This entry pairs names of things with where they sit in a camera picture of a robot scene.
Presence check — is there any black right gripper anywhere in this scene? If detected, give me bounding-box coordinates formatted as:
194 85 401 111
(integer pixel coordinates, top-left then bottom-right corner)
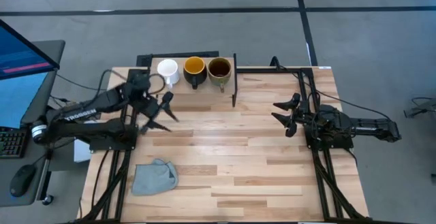
271 93 313 138

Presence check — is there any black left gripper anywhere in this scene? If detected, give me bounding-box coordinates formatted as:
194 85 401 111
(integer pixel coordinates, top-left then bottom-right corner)
131 87 180 133

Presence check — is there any white ceramic cup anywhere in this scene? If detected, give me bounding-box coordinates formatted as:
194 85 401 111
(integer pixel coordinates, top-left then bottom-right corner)
156 59 181 89

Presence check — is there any black mug with yellow inside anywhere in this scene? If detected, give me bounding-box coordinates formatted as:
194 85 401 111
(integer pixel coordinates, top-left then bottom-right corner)
183 56 208 91

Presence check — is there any green and teal speckled mug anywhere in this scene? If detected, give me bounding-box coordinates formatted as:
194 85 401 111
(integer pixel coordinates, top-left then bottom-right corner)
207 57 233 93

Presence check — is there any grey cloth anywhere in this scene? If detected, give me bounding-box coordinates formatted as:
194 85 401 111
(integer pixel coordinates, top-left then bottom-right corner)
131 158 179 196

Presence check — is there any black side desk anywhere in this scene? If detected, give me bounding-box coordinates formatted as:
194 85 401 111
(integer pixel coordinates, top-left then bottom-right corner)
0 39 89 207

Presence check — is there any monitor with light blue screen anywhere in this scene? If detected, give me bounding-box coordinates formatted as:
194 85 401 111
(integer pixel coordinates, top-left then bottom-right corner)
0 70 58 129

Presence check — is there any black keyboard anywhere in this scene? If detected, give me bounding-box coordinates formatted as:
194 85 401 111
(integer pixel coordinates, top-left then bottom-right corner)
0 127 28 159

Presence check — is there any monitor with dark blue screen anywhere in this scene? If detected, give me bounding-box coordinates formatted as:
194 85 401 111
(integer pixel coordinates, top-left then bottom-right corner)
0 18 61 81

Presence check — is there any black computer mouse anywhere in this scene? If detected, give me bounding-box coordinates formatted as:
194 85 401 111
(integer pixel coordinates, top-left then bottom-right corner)
9 164 37 198

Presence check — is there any black looped cable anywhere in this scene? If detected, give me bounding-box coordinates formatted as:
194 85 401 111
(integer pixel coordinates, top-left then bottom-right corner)
149 73 167 96

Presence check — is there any black aluminium table frame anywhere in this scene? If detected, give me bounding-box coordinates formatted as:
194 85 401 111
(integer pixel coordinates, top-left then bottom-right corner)
67 65 375 224

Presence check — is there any black floor cable bundle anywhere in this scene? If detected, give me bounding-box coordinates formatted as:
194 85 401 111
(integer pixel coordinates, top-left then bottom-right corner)
403 96 436 119

